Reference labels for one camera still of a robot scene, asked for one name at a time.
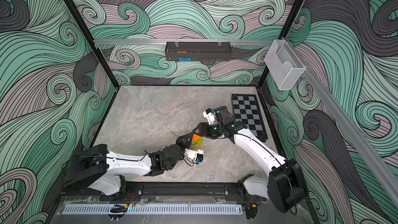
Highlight clear plastic wall bin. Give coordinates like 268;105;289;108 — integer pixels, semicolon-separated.
264;39;306;91

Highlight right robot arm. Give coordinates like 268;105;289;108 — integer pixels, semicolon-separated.
192;106;307;213

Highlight aluminium wall rail back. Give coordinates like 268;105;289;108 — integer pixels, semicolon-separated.
93;38;273;46

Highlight aluminium wall rail right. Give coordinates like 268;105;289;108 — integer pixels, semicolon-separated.
282;37;398;206

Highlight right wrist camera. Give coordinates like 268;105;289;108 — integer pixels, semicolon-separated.
203;108;218;125

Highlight white slotted cable duct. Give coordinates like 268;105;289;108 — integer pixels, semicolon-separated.
62;203;243;216

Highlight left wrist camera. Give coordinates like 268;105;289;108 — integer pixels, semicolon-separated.
184;149;204;164

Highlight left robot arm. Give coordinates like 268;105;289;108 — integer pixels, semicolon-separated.
64;133;204;196

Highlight aluminium wall rail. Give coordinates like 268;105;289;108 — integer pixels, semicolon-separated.
282;37;398;206
93;38;273;46

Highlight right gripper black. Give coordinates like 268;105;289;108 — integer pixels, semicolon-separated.
196;121;226;138

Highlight orange 2x4 brick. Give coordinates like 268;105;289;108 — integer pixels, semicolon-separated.
192;134;202;143

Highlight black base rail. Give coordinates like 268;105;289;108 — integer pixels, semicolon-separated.
58;181;312;202

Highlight black wall tray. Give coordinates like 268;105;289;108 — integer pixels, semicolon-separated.
165;42;232;65

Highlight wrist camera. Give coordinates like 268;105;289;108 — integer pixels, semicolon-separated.
184;149;204;164
203;108;218;125

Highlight checkerboard mat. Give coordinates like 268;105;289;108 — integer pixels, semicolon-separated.
231;94;268;143

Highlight large lime 2x4 brick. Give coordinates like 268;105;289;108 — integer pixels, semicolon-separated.
191;139;203;150

